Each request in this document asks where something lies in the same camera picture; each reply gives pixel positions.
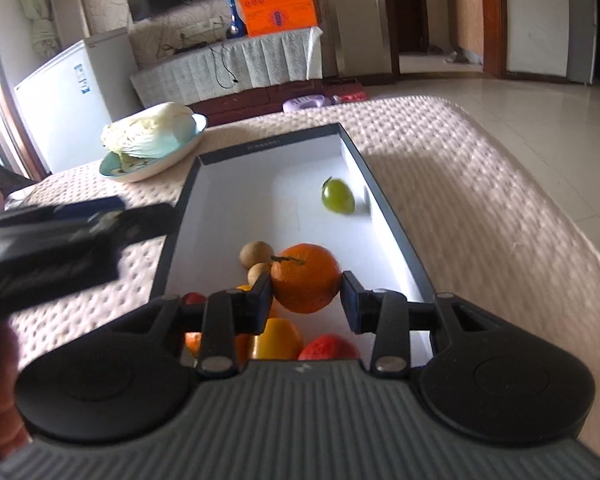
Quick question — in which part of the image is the red tomato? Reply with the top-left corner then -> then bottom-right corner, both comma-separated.
182,292 -> 207,306
298,334 -> 360,361

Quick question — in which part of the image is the brown kiwi fruit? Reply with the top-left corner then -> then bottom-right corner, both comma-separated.
239,240 -> 274,270

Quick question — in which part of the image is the napa cabbage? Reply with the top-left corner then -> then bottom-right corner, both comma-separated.
100,102 -> 196,158

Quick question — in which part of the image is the person's left hand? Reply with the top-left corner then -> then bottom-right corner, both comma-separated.
0,324 -> 29,460

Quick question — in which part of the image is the grey rectangular box tray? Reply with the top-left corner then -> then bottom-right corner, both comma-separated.
150,124 -> 434,304

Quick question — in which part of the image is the purple plastic object on floor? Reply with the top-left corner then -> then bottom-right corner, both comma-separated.
283,94 -> 338,113

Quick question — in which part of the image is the light blue ceramic plate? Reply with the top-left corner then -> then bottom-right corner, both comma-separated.
99,113 -> 208,183

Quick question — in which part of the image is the blue glass bottle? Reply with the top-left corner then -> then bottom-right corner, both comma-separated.
226,0 -> 247,39

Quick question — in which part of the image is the mandarin orange with stem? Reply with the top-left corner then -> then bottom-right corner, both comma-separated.
270,244 -> 341,314

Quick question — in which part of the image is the white chest freezer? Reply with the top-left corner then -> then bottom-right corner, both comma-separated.
15,28 -> 142,174

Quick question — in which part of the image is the cloth covered tv cabinet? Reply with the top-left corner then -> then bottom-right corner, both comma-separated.
130,25 -> 325,110

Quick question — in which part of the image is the yellow orange tomato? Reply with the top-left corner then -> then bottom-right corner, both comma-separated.
251,318 -> 303,361

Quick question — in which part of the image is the white wall power strip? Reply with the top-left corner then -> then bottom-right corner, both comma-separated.
178,15 -> 225,38

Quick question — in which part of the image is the pink quilted table cover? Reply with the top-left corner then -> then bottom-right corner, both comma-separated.
12,96 -> 600,454

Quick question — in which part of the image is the green tomato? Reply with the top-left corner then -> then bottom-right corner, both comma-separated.
321,178 -> 355,214

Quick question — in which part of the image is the wooden kitchen cabinet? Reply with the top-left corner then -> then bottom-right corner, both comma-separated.
448,0 -> 484,65

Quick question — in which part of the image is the small brown longan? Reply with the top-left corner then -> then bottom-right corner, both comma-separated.
247,262 -> 271,286

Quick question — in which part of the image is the tied beige curtain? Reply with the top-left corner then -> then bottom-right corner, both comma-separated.
19,0 -> 60,61

